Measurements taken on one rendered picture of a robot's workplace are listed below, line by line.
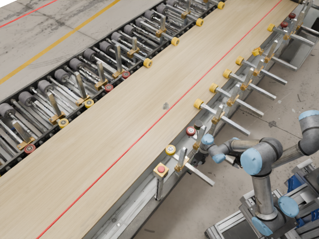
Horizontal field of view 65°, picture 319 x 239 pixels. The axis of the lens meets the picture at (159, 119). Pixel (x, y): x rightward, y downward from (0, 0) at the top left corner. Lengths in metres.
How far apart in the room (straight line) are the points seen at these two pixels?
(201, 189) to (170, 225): 0.50
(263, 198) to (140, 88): 1.44
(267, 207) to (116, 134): 1.21
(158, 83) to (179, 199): 1.24
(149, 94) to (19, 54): 2.70
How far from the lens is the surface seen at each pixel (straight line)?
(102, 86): 2.47
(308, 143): 1.60
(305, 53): 4.26
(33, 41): 4.69
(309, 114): 1.66
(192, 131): 2.10
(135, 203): 2.12
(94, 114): 2.22
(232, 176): 3.01
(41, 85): 2.65
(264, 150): 1.31
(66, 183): 1.96
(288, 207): 1.62
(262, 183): 1.39
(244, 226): 2.64
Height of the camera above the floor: 2.65
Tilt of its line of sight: 55 degrees down
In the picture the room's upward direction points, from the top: 4 degrees clockwise
